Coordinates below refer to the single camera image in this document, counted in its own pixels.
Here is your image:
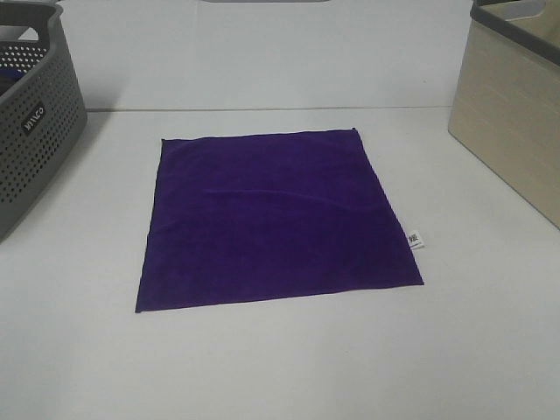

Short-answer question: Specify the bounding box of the grey perforated plastic basket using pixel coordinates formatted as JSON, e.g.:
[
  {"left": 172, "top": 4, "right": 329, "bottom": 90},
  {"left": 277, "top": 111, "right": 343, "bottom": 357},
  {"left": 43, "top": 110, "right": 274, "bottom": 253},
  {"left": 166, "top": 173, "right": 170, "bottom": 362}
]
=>
[{"left": 1, "top": 1, "right": 88, "bottom": 237}]

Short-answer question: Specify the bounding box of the purple towel in basket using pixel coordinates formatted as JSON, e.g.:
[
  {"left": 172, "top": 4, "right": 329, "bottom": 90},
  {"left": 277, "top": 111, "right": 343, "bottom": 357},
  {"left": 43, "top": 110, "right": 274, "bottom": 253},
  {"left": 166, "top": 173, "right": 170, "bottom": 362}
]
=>
[{"left": 0, "top": 67, "right": 23, "bottom": 86}]

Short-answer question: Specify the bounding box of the purple towel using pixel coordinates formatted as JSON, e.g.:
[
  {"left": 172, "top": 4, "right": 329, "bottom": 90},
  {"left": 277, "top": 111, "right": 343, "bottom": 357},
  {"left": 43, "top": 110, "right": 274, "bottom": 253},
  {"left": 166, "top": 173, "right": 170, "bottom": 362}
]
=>
[
  {"left": 136, "top": 129, "right": 423, "bottom": 312},
  {"left": 0, "top": 67, "right": 23, "bottom": 86}
]

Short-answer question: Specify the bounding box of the white towel label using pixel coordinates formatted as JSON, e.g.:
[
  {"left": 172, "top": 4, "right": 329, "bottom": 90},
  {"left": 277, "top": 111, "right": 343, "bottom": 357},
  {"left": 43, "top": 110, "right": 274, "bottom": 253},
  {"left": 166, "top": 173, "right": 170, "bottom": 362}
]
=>
[{"left": 407, "top": 230, "right": 424, "bottom": 250}]

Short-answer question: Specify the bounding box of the beige storage bin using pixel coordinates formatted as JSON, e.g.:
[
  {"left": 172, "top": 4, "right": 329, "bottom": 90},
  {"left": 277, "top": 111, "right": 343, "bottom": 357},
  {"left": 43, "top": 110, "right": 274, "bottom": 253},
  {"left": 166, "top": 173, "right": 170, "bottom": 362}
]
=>
[{"left": 448, "top": 1, "right": 559, "bottom": 225}]

